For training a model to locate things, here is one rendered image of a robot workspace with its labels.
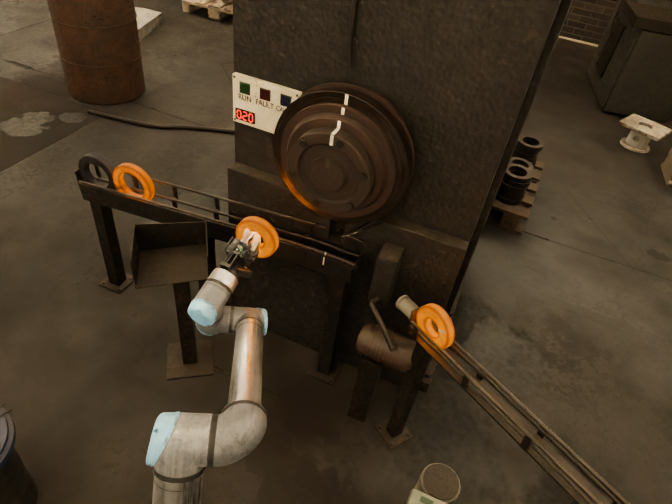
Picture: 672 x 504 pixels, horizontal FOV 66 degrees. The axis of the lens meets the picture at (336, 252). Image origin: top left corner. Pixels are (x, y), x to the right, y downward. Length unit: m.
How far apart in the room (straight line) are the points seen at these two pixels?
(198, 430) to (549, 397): 1.87
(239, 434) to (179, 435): 0.13
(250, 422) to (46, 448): 1.26
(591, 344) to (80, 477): 2.46
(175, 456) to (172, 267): 0.95
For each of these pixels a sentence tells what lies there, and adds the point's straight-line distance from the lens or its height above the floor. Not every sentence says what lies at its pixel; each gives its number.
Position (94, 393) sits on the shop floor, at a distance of 2.49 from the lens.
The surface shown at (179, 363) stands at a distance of 2.49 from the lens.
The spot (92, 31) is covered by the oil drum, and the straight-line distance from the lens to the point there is 4.30.
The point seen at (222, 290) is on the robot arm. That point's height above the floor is 0.82.
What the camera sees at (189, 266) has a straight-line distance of 2.05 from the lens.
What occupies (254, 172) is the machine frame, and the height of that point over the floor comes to 0.87.
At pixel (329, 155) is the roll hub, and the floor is 1.18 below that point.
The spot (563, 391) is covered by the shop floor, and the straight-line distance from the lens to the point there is 2.79.
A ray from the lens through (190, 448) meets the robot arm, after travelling 1.26.
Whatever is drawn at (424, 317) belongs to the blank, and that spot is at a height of 0.72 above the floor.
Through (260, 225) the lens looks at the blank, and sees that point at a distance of 1.76.
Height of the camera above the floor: 2.01
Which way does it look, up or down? 41 degrees down
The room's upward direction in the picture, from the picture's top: 9 degrees clockwise
